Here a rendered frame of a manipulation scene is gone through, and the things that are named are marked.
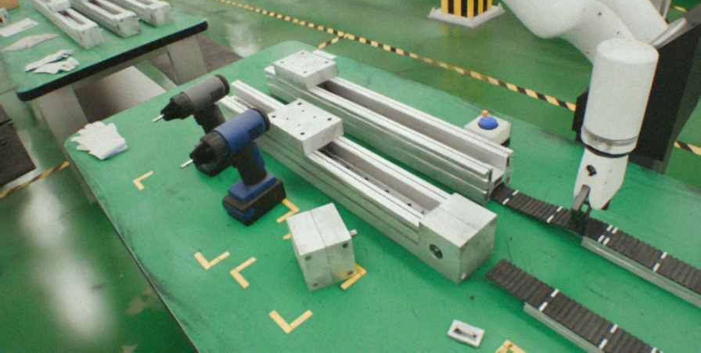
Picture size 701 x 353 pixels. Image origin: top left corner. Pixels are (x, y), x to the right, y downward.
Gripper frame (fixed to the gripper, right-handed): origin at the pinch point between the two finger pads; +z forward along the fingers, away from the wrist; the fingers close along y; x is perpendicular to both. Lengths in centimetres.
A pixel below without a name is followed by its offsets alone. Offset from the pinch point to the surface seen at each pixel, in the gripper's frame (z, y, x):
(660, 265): 2.9, -0.6, -13.9
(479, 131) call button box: 0.1, 9.6, 31.5
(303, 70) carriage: -6, -3, 80
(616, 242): 2.8, -0.4, -6.0
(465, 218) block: -3.4, -18.3, 13.9
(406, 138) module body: -1.5, -5.0, 40.4
